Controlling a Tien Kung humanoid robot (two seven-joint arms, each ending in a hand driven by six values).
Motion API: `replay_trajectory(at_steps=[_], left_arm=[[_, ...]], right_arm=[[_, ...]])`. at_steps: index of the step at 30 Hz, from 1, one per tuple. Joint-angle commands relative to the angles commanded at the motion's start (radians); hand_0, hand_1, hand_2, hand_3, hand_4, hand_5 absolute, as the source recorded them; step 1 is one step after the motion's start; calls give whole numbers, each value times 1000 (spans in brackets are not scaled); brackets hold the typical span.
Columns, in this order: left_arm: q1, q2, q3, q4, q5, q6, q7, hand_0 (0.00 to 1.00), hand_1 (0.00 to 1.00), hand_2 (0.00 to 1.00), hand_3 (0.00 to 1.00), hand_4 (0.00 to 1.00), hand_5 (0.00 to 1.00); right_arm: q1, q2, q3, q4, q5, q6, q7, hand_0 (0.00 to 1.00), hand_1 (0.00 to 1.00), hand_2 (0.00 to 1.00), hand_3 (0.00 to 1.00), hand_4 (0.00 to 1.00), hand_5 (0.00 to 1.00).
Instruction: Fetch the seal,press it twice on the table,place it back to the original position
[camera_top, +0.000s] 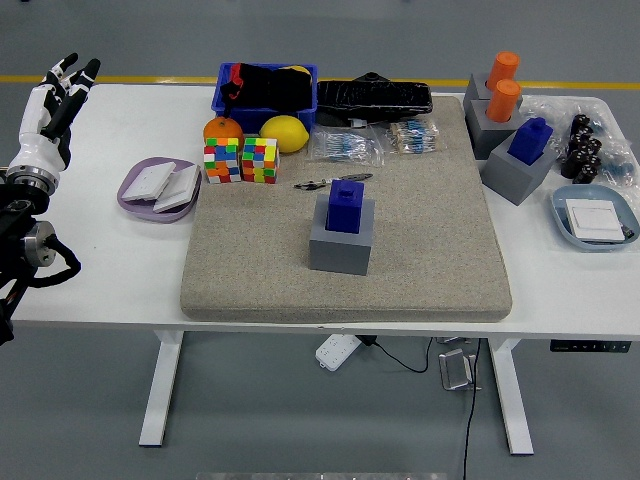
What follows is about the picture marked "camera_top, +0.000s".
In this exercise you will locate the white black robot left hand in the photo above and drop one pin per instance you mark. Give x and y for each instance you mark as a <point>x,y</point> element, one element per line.
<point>35,145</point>

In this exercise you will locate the blue square seal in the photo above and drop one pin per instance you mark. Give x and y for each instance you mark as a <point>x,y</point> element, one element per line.
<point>345,210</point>
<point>530,142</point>

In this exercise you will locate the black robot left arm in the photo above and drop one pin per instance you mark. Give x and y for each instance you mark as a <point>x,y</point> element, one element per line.
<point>15,215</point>

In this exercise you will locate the grey square-slot seal holder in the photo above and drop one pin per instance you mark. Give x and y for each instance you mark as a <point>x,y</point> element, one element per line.
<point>340,255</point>
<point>510,177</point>

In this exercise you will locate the grey round-slot seal holder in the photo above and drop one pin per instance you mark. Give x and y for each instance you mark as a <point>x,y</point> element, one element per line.
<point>472,95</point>
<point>487,135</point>

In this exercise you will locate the orange round seal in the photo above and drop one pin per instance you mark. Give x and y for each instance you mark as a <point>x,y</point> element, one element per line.
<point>502,67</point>
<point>502,102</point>

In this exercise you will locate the purple plate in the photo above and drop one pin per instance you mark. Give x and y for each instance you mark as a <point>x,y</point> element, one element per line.
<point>145,215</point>

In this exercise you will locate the colourful puzzle cube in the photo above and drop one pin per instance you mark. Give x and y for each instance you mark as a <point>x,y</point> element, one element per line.
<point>222,160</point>
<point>260,160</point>

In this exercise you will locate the orange fruit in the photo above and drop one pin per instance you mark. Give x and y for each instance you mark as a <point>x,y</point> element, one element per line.
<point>222,129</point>

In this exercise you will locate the blue plastic bin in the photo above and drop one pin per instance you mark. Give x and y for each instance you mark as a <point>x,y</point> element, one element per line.
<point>235,116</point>

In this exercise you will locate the black cloth bag red trim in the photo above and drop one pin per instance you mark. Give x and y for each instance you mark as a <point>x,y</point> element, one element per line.
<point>275,90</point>

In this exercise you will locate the yellow lemon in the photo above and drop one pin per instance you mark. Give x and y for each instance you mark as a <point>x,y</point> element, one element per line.
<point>285,132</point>

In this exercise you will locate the yellow item in bin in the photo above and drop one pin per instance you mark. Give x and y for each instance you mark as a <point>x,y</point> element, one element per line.
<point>299,69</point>

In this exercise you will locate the white table leg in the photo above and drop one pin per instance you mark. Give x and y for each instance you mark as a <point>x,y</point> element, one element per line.
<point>510,395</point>
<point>160,390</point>

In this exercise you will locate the clear bag blue resistors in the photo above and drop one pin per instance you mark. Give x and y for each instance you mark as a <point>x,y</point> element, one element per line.
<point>345,147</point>

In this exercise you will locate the white usb plug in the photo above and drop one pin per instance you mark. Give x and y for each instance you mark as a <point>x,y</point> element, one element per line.
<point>357,122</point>

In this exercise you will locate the black wrapped keyboard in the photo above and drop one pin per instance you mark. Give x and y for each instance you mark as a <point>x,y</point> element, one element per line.
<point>375,97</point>

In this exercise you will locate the white power strip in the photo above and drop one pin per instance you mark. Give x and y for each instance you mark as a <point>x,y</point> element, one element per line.
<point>335,352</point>

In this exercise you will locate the clear bag tan resistors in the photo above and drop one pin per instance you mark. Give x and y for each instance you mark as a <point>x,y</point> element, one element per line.
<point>412,136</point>

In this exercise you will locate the grey-brown mat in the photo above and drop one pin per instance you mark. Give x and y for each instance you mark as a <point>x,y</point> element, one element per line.
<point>425,250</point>

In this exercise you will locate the small silver metal piece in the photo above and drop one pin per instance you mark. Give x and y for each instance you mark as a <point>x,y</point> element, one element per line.
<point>452,341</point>

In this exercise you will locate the clear plastic bag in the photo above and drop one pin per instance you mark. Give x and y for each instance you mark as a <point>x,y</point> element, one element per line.
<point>555,107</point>

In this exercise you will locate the light blue plate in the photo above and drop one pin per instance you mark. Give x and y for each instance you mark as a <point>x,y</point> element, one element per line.
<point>559,215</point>

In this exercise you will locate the bag of black capacitors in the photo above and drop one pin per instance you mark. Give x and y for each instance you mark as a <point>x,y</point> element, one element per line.
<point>580,160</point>

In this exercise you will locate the clear bag blue components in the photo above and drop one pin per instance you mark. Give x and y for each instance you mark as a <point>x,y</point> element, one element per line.
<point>620,167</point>

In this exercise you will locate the black table control panel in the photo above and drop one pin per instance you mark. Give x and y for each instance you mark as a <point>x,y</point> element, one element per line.
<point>590,346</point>

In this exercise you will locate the small black adapter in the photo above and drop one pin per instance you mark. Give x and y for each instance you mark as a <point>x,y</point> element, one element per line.
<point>625,231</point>

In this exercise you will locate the black plastic mount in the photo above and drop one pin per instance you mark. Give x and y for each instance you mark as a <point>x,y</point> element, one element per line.
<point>372,77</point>

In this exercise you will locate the silver metal bracket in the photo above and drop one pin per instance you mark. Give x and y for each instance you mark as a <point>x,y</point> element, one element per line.
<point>455,370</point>

